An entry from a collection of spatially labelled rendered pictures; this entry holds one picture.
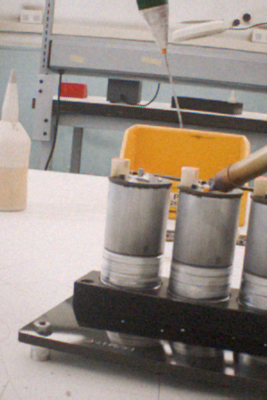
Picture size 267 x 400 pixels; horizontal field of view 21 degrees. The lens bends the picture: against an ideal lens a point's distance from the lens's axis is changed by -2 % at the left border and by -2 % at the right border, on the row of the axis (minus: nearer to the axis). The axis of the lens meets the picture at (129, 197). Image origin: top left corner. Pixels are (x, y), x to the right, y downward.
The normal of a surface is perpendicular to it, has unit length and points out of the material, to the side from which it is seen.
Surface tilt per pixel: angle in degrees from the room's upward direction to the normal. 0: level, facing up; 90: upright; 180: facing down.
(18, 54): 90
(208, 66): 90
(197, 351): 0
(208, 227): 90
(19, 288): 0
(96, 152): 90
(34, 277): 0
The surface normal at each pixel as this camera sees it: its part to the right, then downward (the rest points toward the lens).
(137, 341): 0.09, -0.98
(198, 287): -0.18, 0.15
